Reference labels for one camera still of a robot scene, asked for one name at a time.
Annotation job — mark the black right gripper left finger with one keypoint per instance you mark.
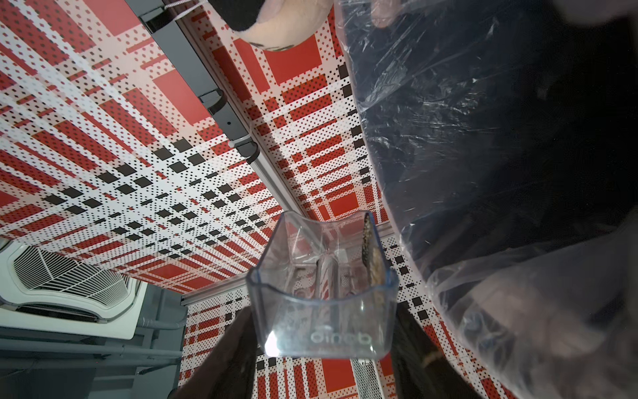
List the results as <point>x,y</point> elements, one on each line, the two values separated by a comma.
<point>229,370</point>

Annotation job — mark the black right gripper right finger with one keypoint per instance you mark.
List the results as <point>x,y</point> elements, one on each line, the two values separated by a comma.
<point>420,368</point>

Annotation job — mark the white ceiling air conditioner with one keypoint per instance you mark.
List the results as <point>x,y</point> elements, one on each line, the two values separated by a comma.
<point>47,292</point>

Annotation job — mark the clear plastic bin liner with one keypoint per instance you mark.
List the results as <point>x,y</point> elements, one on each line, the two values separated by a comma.
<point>554,319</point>

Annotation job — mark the dark grey trash bin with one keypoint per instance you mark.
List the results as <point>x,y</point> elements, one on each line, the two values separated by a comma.
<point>492,125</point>

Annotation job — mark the hanging boy doll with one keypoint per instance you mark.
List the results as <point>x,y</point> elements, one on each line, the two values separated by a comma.
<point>273,25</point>

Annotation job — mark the white wire mesh shelf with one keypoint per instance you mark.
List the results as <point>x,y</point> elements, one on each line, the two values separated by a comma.
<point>366,374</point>

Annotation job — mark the black hook rail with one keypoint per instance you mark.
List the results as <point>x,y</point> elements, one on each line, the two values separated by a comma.
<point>166,22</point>

